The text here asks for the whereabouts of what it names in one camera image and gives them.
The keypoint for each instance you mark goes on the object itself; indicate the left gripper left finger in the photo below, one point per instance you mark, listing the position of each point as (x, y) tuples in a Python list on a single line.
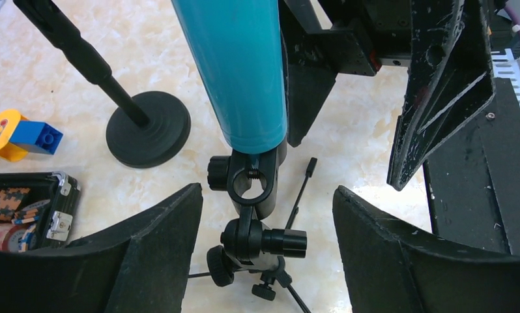
[(140, 264)]

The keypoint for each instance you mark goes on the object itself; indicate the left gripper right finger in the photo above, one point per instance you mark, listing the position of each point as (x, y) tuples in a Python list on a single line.
[(393, 266)]

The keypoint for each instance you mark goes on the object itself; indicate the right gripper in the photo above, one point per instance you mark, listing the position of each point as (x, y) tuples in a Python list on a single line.
[(445, 45)]

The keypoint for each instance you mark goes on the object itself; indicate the black tripod stand with clip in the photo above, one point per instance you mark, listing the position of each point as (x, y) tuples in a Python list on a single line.
[(247, 244)]

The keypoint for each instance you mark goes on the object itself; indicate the blue microphone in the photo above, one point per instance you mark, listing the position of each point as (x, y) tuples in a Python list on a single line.
[(237, 49)]

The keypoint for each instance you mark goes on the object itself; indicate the black round base stand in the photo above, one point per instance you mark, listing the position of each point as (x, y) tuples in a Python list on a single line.
[(147, 129)]

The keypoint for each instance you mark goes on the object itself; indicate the black poker chip case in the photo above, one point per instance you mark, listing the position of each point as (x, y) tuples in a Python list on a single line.
[(37, 210)]

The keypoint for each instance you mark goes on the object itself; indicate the yellow and blue toy block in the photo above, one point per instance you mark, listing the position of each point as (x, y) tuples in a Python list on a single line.
[(20, 136)]

